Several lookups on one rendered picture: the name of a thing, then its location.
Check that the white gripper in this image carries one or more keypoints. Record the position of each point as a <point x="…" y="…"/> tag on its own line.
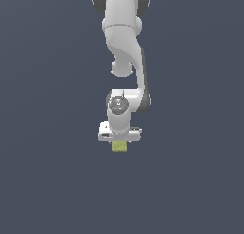
<point x="119" y="135"/>

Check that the small yellow-green block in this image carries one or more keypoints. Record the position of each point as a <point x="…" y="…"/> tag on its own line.
<point x="119" y="146"/>

